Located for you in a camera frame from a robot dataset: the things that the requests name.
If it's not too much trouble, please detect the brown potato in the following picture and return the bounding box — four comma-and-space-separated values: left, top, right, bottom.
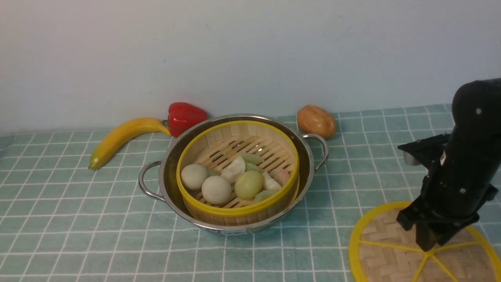
296, 104, 337, 139

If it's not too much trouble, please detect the yellow banana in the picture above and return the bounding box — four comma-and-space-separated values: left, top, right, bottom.
88, 118, 172, 171

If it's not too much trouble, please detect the green checkered tablecloth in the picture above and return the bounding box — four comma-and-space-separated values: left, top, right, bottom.
0, 101, 501, 282

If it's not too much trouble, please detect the woven bamboo steamer lid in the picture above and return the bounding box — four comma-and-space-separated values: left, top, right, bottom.
348, 201, 501, 282

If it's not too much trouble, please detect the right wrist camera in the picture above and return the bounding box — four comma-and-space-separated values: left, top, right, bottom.
397, 133, 451, 168

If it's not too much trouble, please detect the white dumpling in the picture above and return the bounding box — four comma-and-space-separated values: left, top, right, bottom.
221, 157, 246, 184

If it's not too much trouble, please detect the stainless steel pot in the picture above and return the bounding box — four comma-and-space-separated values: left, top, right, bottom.
138, 114, 329, 236

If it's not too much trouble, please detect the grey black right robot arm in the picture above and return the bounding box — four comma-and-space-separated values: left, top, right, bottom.
396, 78, 501, 251

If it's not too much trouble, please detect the bamboo steamer basket yellow rim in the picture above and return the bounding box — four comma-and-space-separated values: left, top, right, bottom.
177, 120, 299, 226

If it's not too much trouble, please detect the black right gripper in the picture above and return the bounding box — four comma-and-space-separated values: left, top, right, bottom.
397, 149, 499, 252

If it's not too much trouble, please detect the red bell pepper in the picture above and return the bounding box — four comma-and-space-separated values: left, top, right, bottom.
163, 102, 208, 137

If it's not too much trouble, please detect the green round bun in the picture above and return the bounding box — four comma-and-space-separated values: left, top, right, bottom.
234, 171, 263, 200

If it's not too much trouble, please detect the pink dumpling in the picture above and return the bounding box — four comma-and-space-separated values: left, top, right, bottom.
270, 168, 290, 187

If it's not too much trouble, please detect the pale green dumpling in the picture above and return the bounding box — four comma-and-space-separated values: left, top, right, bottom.
240, 152, 265, 166

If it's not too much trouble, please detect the white round bun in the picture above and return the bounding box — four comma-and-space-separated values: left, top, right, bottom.
202, 175, 232, 205
180, 163, 209, 191

